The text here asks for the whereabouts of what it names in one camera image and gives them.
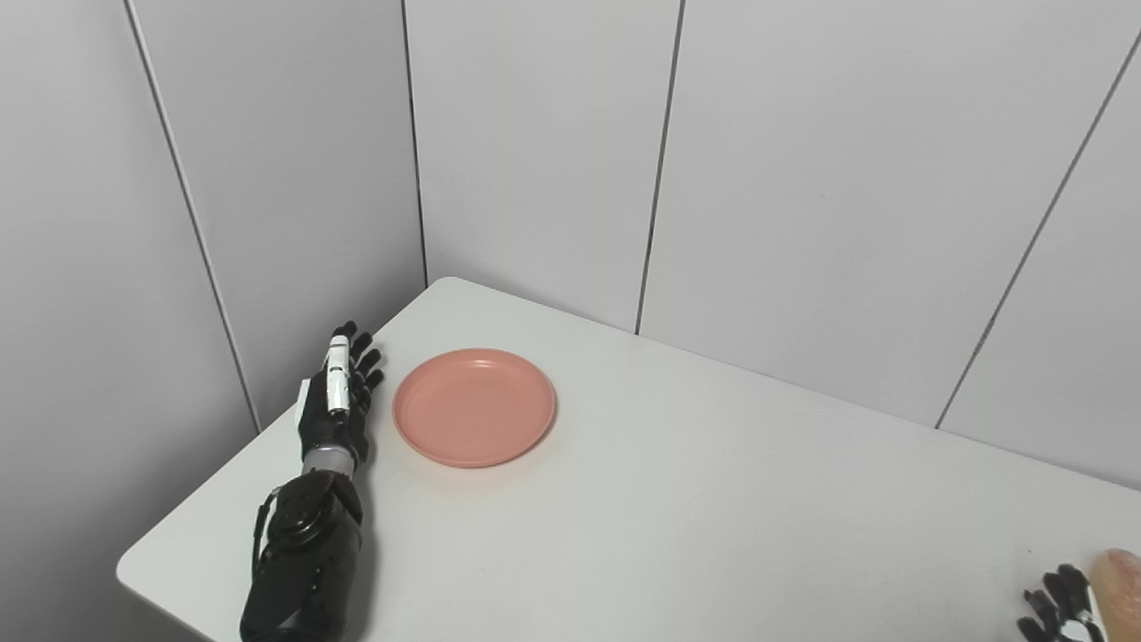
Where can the brown bread roll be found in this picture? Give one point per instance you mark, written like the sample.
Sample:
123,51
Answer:
1121,593

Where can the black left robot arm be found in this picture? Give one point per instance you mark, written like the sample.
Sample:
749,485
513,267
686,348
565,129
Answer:
307,562

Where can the pink round plate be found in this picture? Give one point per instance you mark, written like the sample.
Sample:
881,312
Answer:
474,407

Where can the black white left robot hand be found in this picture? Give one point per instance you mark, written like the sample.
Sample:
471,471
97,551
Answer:
321,423

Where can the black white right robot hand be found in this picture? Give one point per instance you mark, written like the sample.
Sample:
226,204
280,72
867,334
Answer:
1065,615

